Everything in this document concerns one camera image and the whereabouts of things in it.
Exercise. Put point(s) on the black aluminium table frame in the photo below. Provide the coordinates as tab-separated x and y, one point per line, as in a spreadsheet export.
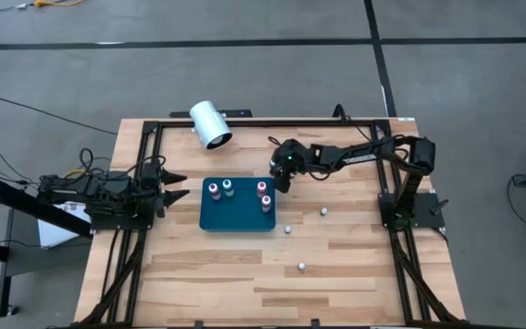
290	123

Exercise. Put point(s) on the white cylinder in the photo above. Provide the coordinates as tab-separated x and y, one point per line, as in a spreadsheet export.
208	121

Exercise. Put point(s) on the red cap food coloring bottle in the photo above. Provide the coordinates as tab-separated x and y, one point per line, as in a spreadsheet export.
261	189

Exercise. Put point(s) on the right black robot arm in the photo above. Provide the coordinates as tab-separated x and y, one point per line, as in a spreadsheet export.
359	157

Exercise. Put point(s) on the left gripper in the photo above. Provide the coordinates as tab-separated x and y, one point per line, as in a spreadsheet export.
151	187

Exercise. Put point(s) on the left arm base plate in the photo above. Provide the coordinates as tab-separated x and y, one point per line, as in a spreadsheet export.
121	224

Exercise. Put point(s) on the black mounting bar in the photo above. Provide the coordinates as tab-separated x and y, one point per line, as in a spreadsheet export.
240	113

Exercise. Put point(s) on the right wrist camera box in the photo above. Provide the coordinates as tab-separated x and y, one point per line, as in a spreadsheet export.
282	183

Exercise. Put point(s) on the green cap food coloring bottle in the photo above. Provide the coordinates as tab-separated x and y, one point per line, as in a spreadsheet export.
228	188

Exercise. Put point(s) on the white box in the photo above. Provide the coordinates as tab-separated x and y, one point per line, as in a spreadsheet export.
57	228

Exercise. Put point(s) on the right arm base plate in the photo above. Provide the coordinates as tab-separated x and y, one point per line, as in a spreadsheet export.
427	219

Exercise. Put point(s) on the small white ball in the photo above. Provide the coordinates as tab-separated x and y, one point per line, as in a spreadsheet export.
301	266
287	229

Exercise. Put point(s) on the black support bar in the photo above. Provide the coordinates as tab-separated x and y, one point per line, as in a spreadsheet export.
39	209

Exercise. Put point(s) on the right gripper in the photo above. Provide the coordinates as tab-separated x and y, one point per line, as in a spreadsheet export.
290	160

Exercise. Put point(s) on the pink cap food coloring bottle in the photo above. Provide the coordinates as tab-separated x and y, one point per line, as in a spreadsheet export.
266	204

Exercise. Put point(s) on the small black bracket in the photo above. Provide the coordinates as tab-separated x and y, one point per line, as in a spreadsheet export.
197	324
315	324

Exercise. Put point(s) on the black upright bar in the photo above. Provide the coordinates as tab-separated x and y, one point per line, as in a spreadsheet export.
5	283

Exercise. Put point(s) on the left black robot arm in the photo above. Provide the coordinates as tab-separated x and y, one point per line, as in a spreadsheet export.
108	196

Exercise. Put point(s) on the small dark bottle white cap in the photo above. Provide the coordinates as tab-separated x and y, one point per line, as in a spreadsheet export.
323	211

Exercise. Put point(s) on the orange cap food coloring bottle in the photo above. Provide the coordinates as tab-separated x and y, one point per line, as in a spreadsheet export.
214	193

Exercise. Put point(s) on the blue plastic tray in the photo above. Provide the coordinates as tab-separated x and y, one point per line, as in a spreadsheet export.
240	217

